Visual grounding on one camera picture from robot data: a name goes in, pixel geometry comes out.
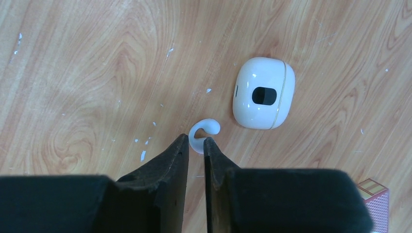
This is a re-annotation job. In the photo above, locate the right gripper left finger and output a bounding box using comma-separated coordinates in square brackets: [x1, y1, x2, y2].
[0, 134, 189, 233]

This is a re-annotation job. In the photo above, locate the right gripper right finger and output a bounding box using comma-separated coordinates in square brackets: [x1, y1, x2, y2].
[203, 137, 375, 233]

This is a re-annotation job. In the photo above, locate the white earbud mid table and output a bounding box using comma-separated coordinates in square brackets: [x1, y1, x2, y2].
[189, 118, 221, 154]

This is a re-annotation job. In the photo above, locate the white earbud charging case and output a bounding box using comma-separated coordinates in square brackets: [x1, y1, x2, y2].
[233, 57, 295, 130]

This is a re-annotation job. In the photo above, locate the playing card box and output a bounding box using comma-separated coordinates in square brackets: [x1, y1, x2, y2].
[357, 179, 390, 233]

